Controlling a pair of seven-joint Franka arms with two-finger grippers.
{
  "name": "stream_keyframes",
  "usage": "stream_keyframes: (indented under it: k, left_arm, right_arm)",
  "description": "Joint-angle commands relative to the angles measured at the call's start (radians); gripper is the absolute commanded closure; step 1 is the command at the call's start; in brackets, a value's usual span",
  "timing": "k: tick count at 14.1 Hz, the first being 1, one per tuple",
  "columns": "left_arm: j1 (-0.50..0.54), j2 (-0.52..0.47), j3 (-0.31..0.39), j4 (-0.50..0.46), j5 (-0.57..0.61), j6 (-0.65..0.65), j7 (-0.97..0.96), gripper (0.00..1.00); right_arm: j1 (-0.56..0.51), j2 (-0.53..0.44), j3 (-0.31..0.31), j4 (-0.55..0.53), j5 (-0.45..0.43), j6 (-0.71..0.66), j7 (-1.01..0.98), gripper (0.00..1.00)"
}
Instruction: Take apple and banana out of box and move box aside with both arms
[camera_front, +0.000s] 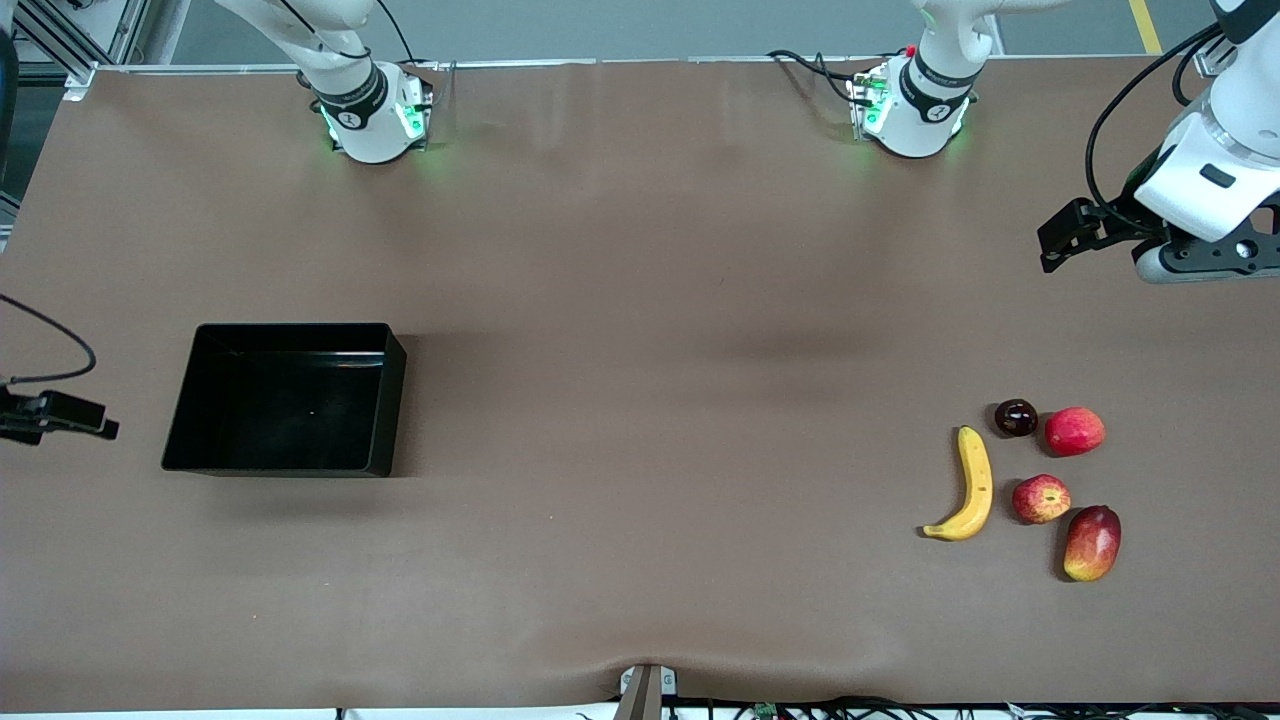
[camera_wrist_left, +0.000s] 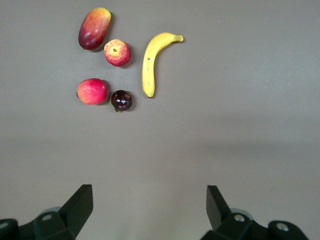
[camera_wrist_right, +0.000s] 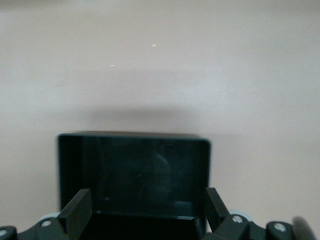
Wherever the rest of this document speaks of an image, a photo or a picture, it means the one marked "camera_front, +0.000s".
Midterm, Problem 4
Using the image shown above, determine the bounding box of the black plastic box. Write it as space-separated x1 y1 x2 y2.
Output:
161 322 408 478

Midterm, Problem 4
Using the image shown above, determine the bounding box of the yellow banana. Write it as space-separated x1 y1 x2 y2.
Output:
921 426 995 542

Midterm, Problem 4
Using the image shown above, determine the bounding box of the red yellow apple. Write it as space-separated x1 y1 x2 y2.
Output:
1011 474 1072 526

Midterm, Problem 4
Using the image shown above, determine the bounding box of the red yellow mango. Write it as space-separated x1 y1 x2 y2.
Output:
1062 504 1123 583

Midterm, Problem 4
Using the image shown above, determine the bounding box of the table cover mat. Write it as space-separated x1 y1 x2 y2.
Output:
0 55 1280 714

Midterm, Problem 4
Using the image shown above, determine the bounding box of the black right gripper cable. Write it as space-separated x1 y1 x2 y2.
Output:
0 294 98 388

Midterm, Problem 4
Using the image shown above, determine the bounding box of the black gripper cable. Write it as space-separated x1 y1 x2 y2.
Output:
1084 22 1227 237
0 294 98 388

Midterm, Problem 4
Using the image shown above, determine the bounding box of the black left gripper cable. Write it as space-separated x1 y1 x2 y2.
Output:
1084 22 1227 237

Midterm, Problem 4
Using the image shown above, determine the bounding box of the black arm base cable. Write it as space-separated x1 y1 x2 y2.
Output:
374 0 421 67
767 48 863 107

